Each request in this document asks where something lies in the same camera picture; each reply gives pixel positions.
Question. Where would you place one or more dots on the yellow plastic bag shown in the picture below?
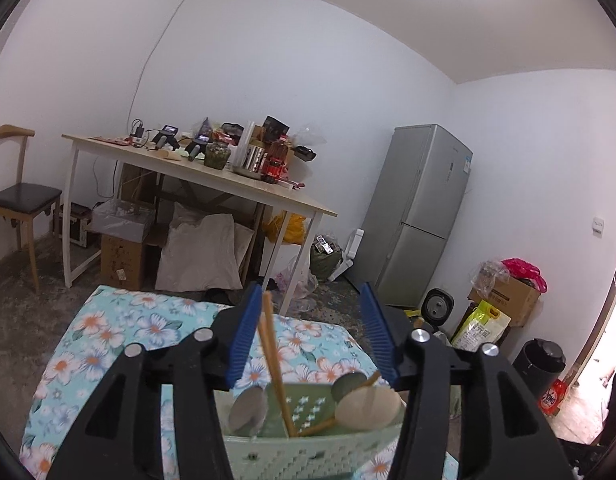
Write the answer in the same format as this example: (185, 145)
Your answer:
(288, 230)

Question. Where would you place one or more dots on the yellow-green rice bag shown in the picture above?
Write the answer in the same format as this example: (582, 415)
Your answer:
(480, 327)

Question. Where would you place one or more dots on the clear floor plastic bag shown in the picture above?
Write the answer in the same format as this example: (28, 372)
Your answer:
(298, 285)

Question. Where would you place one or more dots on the pink plastic bag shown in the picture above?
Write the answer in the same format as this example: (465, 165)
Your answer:
(523, 272)

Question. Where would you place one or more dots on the clear plastic wrap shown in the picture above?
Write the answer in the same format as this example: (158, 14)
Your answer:
(305, 136)

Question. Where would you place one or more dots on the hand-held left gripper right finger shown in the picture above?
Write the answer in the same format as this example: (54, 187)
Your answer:
(378, 340)

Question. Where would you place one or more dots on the large white sack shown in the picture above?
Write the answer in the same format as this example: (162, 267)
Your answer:
(198, 250)

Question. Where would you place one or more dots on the shiny metal spoon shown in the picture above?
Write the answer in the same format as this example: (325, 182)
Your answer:
(248, 410)

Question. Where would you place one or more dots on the black equipment case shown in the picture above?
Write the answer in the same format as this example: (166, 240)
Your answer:
(73, 225)

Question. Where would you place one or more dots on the dark carton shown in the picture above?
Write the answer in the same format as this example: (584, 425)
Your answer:
(275, 129)

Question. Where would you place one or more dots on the red-labelled oil bottle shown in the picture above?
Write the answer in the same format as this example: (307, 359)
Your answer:
(277, 162)

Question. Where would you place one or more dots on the black trash bin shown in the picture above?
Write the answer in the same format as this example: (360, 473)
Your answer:
(538, 367)

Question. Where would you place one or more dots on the open cardboard box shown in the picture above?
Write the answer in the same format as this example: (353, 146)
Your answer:
(513, 305)

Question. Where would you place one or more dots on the crumpled clear plastic bag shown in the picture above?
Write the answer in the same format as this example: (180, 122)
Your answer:
(488, 275)

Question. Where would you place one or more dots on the cardboard box under desk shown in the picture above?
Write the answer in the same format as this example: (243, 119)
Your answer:
(123, 262)

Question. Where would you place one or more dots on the green perforated utensil basket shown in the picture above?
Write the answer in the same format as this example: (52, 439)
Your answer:
(308, 455)

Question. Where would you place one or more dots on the white wall socket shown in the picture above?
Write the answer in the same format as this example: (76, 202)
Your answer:
(597, 226)

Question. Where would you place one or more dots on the black camera device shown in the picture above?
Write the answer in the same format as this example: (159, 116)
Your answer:
(165, 136)

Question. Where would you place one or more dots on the black tray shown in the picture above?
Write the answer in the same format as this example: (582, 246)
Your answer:
(304, 153)

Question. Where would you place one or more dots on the wooden chair with black seat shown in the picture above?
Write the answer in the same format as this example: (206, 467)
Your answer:
(23, 195)

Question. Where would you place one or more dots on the red detergent bag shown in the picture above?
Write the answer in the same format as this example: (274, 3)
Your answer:
(554, 399)

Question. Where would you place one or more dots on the small white sack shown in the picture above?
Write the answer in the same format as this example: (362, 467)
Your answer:
(245, 250)

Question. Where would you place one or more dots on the white plastic object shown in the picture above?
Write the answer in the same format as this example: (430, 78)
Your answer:
(354, 245)

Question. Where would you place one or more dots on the metal cans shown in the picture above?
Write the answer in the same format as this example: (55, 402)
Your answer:
(253, 160)

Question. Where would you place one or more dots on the dark green bag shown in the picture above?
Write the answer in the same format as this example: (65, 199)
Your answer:
(325, 260)

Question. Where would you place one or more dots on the grey refrigerator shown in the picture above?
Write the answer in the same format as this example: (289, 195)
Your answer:
(418, 210)

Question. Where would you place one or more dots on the white-framed wooden-top desk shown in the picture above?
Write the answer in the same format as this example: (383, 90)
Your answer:
(188, 172)

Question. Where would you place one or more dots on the blue floral tablecloth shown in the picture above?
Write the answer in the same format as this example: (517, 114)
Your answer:
(113, 330)

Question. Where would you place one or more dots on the black and white rice cooker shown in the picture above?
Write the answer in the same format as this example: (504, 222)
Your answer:
(437, 307)

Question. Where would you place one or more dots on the green glass jar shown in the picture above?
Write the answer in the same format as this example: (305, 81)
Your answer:
(218, 155)

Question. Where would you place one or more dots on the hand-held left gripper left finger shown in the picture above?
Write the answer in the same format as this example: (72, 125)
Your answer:
(243, 340)

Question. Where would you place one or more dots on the clear plastic container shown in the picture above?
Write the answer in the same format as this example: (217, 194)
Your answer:
(120, 220)

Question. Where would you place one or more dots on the wooden chopstick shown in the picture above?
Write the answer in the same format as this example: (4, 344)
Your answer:
(318, 427)
(272, 375)
(274, 350)

